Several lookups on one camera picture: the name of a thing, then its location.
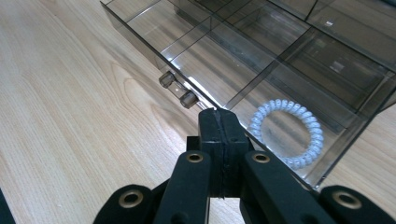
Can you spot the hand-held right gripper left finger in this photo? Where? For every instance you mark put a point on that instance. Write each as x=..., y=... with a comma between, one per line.
x=190, y=186

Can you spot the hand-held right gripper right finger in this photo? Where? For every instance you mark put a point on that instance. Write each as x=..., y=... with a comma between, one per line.
x=264, y=186

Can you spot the clear plastic compartment organizer box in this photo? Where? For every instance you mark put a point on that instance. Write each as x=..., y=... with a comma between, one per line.
x=218, y=68

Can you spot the smoked transparent drawer box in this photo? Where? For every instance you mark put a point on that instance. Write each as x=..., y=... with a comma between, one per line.
x=358, y=18

